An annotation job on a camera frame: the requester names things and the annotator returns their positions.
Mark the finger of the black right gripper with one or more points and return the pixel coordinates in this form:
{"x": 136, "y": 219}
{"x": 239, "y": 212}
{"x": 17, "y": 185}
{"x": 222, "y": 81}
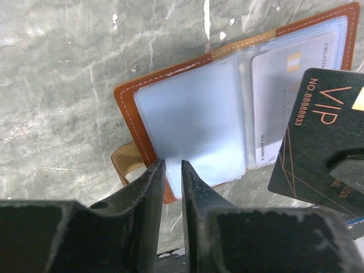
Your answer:
{"x": 345, "y": 163}

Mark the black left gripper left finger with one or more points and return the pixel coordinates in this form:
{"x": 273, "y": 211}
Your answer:
{"x": 117, "y": 234}

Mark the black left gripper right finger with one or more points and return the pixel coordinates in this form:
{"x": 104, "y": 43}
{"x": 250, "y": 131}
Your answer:
{"x": 221, "y": 237}

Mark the black VIP card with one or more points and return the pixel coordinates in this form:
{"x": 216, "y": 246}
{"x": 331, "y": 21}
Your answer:
{"x": 328, "y": 110}

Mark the brown leather card holder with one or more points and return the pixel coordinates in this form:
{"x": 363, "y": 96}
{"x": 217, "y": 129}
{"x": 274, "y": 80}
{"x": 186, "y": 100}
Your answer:
{"x": 202, "y": 110}

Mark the white card in holder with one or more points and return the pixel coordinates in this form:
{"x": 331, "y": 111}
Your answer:
{"x": 277, "y": 73}

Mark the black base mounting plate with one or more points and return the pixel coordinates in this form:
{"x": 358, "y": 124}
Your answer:
{"x": 173, "y": 261}

